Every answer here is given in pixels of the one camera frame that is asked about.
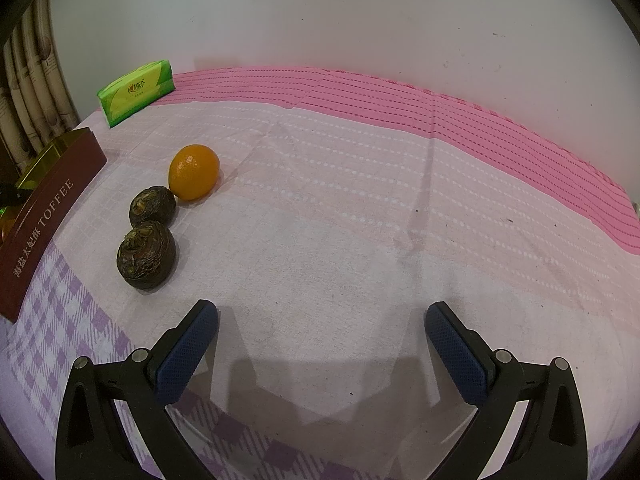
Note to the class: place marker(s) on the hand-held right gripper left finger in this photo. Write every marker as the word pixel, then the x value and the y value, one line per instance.
pixel 186 357

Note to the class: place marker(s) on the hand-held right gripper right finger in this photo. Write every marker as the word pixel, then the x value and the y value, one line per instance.
pixel 457 360

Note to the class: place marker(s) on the dark wrinkled round fruit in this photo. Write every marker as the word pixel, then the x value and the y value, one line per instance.
pixel 146 256
pixel 152 207

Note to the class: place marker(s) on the small orange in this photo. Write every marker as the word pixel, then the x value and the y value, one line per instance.
pixel 194 172

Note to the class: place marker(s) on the gold tin box maroon sides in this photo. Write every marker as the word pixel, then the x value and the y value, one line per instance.
pixel 45 220

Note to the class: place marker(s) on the pink and purple checked cloth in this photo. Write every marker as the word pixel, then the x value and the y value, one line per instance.
pixel 350 210

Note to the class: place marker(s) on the green tissue pack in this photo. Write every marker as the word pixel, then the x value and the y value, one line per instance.
pixel 135 90

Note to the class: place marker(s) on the beige patterned curtain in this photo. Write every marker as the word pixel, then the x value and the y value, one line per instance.
pixel 30 105

